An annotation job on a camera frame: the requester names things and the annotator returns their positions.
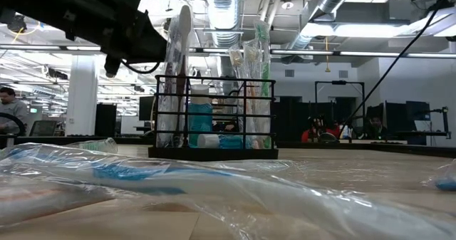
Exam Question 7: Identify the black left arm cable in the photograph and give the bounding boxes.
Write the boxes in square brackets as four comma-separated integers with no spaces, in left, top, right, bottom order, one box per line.
[120,58,162,75]

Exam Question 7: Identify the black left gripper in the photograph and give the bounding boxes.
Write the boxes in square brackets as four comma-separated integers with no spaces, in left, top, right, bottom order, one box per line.
[101,10,168,78]

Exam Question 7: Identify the small blue mouthwash bottle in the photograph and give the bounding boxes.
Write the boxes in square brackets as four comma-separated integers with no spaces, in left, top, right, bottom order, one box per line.
[186,83,214,149]
[195,132,256,150]

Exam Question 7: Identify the black wire caddy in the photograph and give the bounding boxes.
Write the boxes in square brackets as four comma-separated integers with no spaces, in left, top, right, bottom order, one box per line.
[147,74,279,162]

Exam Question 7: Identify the black ceiling cable reel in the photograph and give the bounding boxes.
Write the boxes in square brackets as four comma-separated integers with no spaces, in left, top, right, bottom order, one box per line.
[7,18,29,33]

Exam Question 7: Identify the dark background monitor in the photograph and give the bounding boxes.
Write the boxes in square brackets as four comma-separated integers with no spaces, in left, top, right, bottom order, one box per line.
[138,95,157,122]

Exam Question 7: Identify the long black right arm cable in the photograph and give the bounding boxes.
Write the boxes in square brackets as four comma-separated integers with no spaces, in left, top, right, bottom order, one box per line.
[340,0,456,137]

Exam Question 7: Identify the black aluminium table frame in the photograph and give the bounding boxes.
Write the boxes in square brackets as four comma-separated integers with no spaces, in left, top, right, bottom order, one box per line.
[0,135,456,159]

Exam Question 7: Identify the green toothbrush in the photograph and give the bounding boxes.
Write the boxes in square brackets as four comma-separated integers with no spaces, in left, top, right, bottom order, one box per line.
[66,137,119,155]
[254,19,272,150]

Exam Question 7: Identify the white square pillar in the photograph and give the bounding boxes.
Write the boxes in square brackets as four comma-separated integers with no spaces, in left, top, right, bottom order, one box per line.
[66,54,99,137]

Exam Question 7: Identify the blue toothbrush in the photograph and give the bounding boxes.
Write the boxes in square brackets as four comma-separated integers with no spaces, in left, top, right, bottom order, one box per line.
[0,140,456,240]
[423,160,456,193]

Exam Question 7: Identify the yellow hanging cord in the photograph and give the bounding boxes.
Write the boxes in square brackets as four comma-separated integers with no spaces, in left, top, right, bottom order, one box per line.
[323,36,331,73]

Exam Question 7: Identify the orange wrapped toothbrush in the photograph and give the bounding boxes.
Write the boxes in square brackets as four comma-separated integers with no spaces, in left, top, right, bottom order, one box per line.
[0,181,118,229]

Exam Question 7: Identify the person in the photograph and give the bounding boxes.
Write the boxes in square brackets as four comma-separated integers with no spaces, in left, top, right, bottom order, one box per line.
[301,117,340,143]
[366,115,389,141]
[0,86,29,136]

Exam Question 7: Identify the black cabinet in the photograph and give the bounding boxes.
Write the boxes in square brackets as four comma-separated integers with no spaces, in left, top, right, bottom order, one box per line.
[94,103,118,137]

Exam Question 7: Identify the purple toothbrush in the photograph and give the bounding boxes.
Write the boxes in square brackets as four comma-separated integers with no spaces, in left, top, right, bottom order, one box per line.
[156,0,195,149]

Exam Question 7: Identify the long ceiling light strip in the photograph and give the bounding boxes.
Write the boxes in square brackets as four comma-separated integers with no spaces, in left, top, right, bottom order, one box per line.
[0,44,456,58]

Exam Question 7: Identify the grey office chair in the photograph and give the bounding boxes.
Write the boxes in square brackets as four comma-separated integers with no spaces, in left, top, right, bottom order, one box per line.
[30,120,57,137]

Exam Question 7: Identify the black background frame rig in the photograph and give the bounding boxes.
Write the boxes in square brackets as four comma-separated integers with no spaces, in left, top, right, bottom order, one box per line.
[314,80,366,127]

